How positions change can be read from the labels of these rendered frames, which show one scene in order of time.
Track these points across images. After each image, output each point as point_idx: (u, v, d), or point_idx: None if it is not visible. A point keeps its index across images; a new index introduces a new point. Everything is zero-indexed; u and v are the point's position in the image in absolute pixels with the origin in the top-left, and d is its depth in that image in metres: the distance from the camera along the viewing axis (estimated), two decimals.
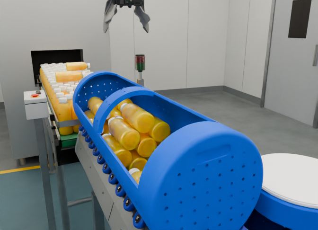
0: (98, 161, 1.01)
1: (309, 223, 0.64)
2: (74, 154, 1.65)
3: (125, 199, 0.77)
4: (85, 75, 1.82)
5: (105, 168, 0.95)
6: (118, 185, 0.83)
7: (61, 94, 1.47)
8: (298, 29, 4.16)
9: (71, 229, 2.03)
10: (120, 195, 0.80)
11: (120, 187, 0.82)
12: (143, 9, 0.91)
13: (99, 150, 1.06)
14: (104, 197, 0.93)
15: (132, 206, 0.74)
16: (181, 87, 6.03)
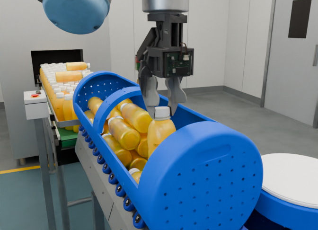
0: (98, 161, 1.01)
1: (309, 223, 0.64)
2: (74, 154, 1.65)
3: (125, 199, 0.77)
4: (85, 75, 1.82)
5: (105, 168, 0.95)
6: (118, 185, 0.83)
7: (61, 94, 1.47)
8: (298, 29, 4.16)
9: (71, 229, 2.03)
10: (120, 195, 0.80)
11: (120, 187, 0.82)
12: (179, 82, 0.61)
13: (99, 150, 1.06)
14: (104, 197, 0.93)
15: (132, 206, 0.74)
16: (181, 87, 6.03)
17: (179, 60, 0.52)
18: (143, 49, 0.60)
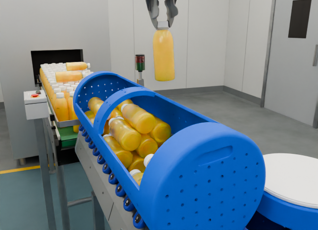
0: (98, 161, 1.01)
1: (309, 223, 0.64)
2: (74, 154, 1.65)
3: (126, 198, 0.77)
4: (85, 75, 1.82)
5: (105, 168, 0.95)
6: (119, 184, 0.83)
7: (61, 94, 1.47)
8: (298, 29, 4.16)
9: (71, 229, 2.03)
10: (119, 196, 0.81)
11: (120, 188, 0.81)
12: (174, 2, 0.86)
13: (98, 152, 1.06)
14: (104, 197, 0.93)
15: (131, 208, 0.74)
16: (181, 87, 6.03)
17: None
18: None
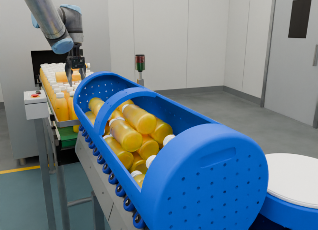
0: (97, 160, 1.02)
1: (309, 223, 0.64)
2: (74, 154, 1.65)
3: (127, 197, 0.77)
4: (85, 75, 1.82)
5: (104, 167, 0.95)
6: (120, 184, 0.83)
7: (61, 94, 1.47)
8: (298, 29, 4.16)
9: (71, 229, 2.03)
10: (117, 196, 0.81)
11: (120, 189, 0.81)
12: (85, 71, 1.39)
13: (97, 154, 1.06)
14: (104, 197, 0.93)
15: (128, 210, 0.74)
16: (181, 87, 6.03)
17: (78, 61, 1.30)
18: None
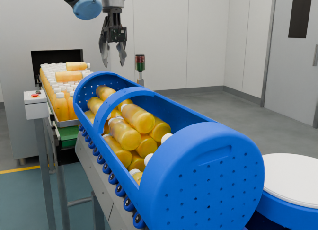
0: (98, 161, 1.01)
1: (309, 223, 0.64)
2: (74, 154, 1.65)
3: (125, 199, 0.77)
4: (85, 75, 1.82)
5: (105, 168, 0.95)
6: (119, 185, 0.83)
7: (61, 94, 1.47)
8: (298, 29, 4.16)
9: (71, 229, 2.03)
10: (119, 195, 0.81)
11: (120, 187, 0.81)
12: (124, 47, 1.08)
13: (98, 151, 1.06)
14: (104, 197, 0.93)
15: (131, 207, 0.74)
16: (181, 87, 6.03)
17: (118, 32, 0.99)
18: (103, 29, 1.07)
